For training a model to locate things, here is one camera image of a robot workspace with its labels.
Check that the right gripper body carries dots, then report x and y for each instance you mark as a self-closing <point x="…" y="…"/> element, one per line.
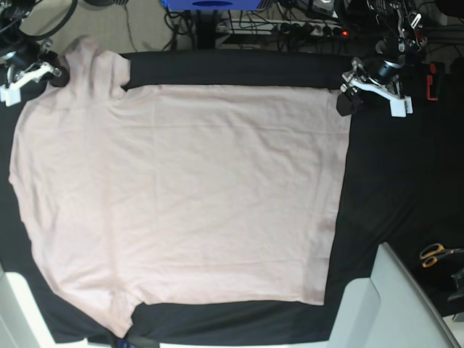
<point x="24" y="53"/>

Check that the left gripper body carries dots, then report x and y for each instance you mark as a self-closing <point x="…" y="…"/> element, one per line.
<point x="399" y="62"/>

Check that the pale pink T-shirt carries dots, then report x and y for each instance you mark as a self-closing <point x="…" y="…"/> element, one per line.
<point x="189" y="195"/>

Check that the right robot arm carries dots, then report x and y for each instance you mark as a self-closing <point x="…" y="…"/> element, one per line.
<point x="12" y="15"/>

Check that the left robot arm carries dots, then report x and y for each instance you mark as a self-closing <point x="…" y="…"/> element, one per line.
<point x="397" y="24"/>

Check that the orange black clamp right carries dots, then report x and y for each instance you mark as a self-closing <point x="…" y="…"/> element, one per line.
<point x="434" y="80"/>

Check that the orange black clamp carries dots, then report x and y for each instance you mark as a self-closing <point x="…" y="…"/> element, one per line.
<point x="434" y="80"/>
<point x="116" y="342"/>

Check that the white power strip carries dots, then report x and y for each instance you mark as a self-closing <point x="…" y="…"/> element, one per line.
<point x="263" y="27"/>

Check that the blue box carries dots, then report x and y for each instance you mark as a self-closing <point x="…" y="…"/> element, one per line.
<point x="181" y="5"/>

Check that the orange black clamp bottom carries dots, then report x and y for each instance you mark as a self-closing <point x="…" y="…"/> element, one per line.
<point x="116" y="342"/>

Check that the orange handled scissors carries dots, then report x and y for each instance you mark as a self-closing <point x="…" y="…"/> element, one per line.
<point x="436" y="252"/>

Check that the black table leg post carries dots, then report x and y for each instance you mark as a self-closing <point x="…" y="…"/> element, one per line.
<point x="206" y="23"/>

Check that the white table frame right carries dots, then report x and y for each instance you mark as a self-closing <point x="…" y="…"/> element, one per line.
<point x="388" y="309"/>

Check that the white table frame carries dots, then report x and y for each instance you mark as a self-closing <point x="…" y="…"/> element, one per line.
<point x="22" y="324"/>
<point x="388" y="309"/>

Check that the white table frame left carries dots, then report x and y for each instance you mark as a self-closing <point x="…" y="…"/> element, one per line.
<point x="22" y="324"/>

